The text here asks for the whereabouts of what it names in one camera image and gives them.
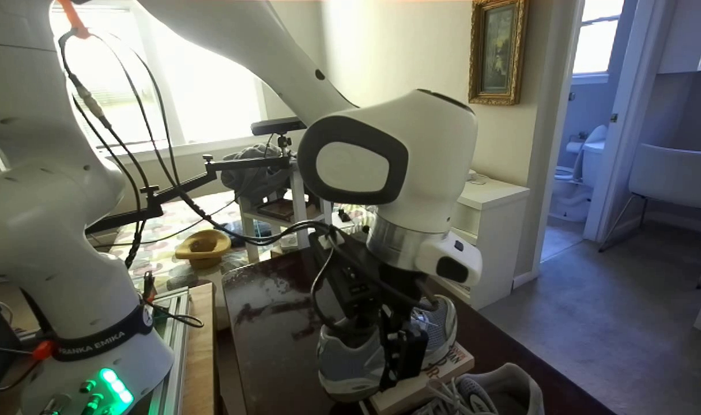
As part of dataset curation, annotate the grey blue trainer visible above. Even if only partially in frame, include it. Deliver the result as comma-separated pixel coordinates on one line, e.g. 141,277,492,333
410,361,550,415
313,295,462,402

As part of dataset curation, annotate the aluminium profile rail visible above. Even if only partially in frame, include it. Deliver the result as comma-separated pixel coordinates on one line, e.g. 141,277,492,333
145,283,194,415

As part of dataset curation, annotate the yellow bowl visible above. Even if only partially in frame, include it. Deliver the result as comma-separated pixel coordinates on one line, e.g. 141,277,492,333
173,229,236,273

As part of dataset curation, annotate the white freestanding tub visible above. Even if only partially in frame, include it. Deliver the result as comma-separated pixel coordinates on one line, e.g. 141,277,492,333
626,140,701,214

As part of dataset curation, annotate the black boom rod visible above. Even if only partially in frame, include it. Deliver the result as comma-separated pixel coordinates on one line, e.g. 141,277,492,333
88,173,242,235

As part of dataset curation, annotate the black cable bundle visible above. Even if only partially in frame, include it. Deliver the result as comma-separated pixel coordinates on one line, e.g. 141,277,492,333
57,31,331,250

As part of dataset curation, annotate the white paperback book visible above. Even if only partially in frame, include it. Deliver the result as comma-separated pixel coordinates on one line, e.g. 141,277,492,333
367,342,478,415

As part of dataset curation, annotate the thin black cable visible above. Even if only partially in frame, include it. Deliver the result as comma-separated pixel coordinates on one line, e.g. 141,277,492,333
60,66,152,273

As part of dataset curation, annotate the white nightstand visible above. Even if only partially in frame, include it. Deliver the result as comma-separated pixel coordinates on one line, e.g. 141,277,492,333
449,173,531,312

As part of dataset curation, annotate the small bright window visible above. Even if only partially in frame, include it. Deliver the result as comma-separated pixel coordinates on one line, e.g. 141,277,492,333
570,0,626,78

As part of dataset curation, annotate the black red clamp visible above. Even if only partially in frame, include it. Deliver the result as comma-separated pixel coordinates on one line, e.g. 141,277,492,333
138,270,207,329

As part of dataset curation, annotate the white door frame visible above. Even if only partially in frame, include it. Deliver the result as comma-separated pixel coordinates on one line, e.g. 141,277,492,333
515,0,589,291

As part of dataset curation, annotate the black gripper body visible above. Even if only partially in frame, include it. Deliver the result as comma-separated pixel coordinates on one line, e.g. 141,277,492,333
369,261,433,333

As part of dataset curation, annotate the white door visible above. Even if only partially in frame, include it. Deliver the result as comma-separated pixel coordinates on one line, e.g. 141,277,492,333
582,0,681,245

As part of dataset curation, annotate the black stereo camera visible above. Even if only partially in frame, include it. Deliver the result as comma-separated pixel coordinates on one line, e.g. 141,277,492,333
249,116,311,138

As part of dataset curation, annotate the gold framed picture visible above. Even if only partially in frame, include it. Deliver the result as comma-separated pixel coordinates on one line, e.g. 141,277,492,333
467,0,528,109

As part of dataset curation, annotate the white toilet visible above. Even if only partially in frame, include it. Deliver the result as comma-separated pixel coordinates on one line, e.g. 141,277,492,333
554,123,612,225

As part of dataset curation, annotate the large bright window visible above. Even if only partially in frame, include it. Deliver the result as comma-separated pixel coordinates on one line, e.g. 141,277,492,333
49,0,268,156

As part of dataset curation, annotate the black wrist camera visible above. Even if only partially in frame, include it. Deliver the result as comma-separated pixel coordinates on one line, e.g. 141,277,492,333
309,225,387,314

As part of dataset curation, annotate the white stool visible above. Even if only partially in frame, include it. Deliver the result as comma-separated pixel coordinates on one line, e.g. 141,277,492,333
236,163,337,265

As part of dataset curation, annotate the dark camera mount head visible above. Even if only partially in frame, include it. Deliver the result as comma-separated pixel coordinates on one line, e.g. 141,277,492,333
204,145,299,209

